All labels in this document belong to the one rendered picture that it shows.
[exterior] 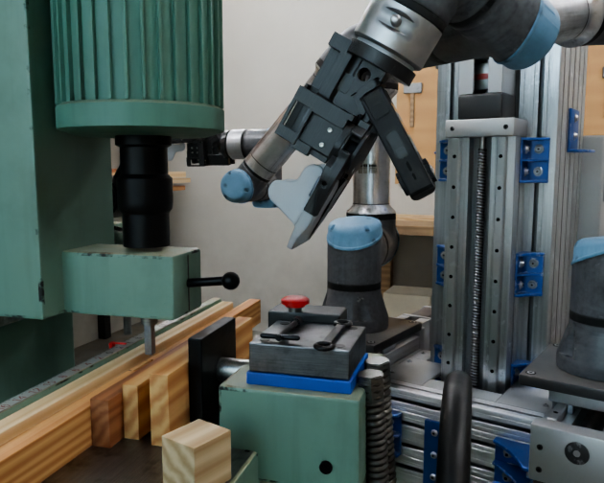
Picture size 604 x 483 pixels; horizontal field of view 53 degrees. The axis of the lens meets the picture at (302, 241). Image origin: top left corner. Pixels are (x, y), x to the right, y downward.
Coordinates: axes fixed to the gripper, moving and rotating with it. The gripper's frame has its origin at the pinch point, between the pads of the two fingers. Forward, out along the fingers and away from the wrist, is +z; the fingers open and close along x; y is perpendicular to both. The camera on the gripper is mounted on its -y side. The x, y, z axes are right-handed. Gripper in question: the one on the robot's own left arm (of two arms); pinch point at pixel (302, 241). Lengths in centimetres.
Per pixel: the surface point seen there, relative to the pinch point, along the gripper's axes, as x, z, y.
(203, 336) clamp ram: 6.8, 11.9, 2.7
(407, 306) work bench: -278, 70, -28
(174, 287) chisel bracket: 3.6, 10.7, 8.7
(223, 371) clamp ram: 4.4, 15.0, -0.4
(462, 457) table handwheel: 10.4, 5.8, -22.8
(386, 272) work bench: -316, 68, -7
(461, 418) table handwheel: 7.3, 4.1, -21.6
